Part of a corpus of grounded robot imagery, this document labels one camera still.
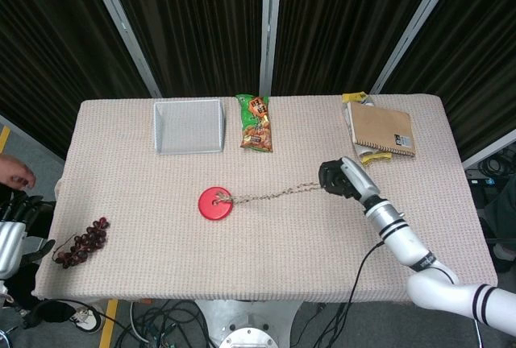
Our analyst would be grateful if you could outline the person's bare hand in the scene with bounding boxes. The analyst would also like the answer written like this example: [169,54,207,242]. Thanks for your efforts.
[0,153,38,191]

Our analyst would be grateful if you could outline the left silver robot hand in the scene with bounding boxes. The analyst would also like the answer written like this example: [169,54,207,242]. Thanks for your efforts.
[0,191,56,281]

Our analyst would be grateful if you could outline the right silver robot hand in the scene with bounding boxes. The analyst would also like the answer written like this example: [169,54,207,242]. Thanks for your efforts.
[318,156,382,204]

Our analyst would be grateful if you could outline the braided beige rope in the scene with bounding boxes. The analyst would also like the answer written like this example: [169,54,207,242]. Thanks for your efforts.
[212,180,326,206]

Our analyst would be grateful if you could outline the red plastic disc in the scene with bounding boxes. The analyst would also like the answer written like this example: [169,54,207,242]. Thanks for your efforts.
[197,186,235,222]

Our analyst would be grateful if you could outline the brown spiral notebook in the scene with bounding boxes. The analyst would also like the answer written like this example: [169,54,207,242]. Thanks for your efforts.
[347,101,416,159]

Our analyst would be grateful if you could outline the dark red grape bunch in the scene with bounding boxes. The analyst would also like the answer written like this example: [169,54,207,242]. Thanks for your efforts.
[51,217,110,270]

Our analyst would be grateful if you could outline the yellow white bag roll pack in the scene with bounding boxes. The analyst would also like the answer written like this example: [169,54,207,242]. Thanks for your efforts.
[341,92,393,168]

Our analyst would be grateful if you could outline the white black sneaker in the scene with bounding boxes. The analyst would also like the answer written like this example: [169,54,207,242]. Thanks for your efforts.
[67,302,107,334]

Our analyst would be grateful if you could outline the green orange snack bag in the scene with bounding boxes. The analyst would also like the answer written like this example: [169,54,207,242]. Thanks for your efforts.
[235,93,274,153]

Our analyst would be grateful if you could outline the beige woven tablecloth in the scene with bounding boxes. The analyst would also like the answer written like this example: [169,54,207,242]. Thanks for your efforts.
[31,93,499,305]

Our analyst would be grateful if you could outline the black curtain backdrop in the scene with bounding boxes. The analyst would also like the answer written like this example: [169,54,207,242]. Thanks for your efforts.
[0,0,516,160]

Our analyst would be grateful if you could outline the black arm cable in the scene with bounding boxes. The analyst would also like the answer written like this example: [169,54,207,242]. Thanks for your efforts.
[312,241,386,348]

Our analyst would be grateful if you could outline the aluminium frame rail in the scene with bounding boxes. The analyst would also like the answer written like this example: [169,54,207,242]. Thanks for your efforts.
[461,127,516,170]

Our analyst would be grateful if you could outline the aluminium frame post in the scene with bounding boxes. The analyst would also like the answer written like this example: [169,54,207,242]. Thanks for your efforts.
[369,0,465,96]
[259,0,284,97]
[82,0,163,98]

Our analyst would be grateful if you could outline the white wire mesh basket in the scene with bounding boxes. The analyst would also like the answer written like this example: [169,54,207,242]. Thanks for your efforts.
[152,98,226,156]

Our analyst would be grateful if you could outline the tangled black floor cables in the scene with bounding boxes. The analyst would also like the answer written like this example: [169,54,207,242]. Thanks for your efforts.
[107,299,221,348]

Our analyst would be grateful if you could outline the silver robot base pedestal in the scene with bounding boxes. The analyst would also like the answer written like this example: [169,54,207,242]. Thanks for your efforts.
[193,298,308,348]

